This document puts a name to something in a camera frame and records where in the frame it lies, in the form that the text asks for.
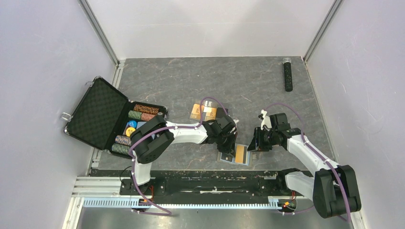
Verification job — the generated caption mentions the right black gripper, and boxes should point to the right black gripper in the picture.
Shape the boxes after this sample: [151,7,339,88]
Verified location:
[247,126,278,152]

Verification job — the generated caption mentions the black VIP credit card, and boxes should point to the black VIP credit card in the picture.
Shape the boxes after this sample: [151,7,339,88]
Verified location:
[219,153,234,163]

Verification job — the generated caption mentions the gold striped credit card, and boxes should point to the gold striped credit card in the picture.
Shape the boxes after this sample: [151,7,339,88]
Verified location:
[235,144,248,164]

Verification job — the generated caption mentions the grey card holder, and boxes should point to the grey card holder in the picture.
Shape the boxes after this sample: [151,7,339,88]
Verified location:
[217,144,252,166]

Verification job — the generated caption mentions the orange credit cards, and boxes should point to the orange credit cards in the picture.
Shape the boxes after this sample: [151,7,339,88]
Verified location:
[190,104,218,121]

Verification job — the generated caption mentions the black glitter microphone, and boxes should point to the black glitter microphone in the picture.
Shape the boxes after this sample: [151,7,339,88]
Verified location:
[282,57,293,92]

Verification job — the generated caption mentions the clear plastic card box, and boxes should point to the clear plastic card box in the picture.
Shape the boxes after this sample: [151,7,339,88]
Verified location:
[189,99,230,121]

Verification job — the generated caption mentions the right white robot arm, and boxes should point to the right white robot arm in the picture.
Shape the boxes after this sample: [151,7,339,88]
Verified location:
[248,110,362,219]

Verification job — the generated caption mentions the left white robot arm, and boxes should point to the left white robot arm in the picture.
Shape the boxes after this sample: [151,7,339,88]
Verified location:
[128,114,238,195]

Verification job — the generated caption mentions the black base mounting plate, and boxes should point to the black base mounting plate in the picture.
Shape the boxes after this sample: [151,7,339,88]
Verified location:
[118,170,309,205]

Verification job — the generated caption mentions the black poker chip case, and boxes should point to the black poker chip case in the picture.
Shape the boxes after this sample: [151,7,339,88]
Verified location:
[64,76,168,159]

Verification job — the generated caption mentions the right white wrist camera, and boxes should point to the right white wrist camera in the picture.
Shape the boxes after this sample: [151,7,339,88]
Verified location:
[258,109,272,130]

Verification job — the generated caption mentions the slotted cable duct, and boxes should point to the slotted cable duct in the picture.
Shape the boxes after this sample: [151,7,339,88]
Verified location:
[83,196,312,209]

